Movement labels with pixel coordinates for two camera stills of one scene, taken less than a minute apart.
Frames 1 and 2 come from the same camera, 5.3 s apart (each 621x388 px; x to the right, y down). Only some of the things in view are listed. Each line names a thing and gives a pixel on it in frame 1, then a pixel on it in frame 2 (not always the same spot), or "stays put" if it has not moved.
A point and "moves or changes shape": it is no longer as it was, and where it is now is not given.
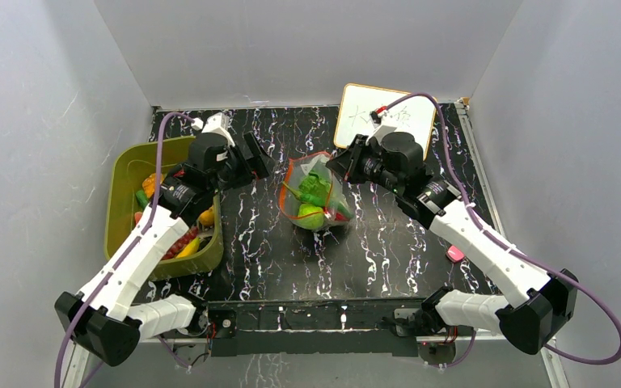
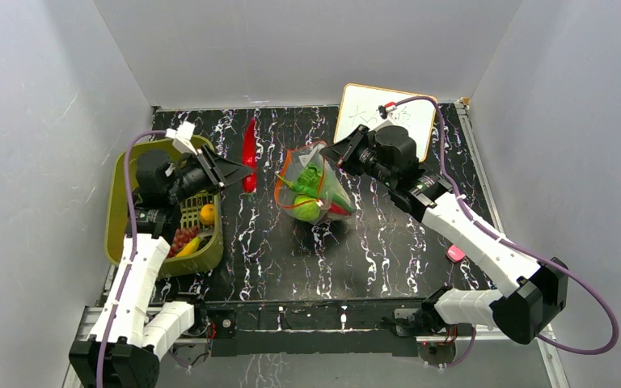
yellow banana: x=191 y=249 stays put
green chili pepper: x=306 y=197 -> x=299 y=187
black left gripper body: x=240 y=172 -> x=199 y=177
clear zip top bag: x=312 y=195 moves or changes shape
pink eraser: x=455 y=254 stays put
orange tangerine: x=207 y=217 stays put
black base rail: x=375 y=326 stays put
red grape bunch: x=181 y=243 stays put
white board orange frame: x=415 y=115 stays put
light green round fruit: x=310 y=216 moves or changes shape
